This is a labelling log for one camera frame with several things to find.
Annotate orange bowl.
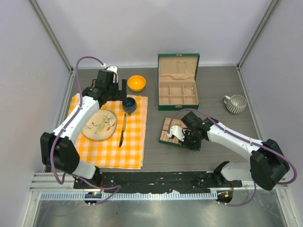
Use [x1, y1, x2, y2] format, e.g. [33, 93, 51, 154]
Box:
[127, 75, 146, 92]

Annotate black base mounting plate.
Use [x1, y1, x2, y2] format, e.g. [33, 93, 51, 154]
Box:
[73, 170, 242, 192]

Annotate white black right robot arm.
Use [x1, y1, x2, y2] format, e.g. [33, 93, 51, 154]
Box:
[181, 112, 290, 191]

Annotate green jewelry tray insert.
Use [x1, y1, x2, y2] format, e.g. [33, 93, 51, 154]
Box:
[159, 117, 188, 148]

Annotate green jewelry box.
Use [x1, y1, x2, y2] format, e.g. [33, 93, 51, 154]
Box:
[158, 53, 200, 111]

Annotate beige bird pattern plate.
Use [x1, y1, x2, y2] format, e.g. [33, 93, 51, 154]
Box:
[82, 109, 117, 140]

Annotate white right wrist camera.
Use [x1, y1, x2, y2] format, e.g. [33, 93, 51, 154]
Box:
[167, 125, 186, 143]

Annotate grey striped mug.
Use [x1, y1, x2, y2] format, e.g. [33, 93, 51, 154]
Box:
[223, 95, 247, 114]

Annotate orange white checkered cloth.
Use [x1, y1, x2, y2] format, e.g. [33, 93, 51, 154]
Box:
[75, 96, 148, 169]

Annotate dark blue mug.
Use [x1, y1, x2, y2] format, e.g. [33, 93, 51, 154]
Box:
[122, 97, 137, 115]

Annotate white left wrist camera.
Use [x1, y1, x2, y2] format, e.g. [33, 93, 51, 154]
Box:
[102, 65, 118, 83]

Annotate white slotted cable duct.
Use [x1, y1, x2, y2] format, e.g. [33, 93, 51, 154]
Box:
[40, 191, 217, 201]

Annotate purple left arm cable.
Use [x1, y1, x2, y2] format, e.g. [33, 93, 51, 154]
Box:
[51, 56, 124, 209]

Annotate black handled knife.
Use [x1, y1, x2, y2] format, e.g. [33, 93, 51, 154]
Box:
[118, 114, 126, 148]

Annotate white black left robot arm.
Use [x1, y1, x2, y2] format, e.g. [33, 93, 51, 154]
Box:
[40, 66, 127, 189]

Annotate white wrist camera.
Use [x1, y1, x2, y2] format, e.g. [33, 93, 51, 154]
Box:
[167, 125, 186, 143]
[102, 65, 118, 83]

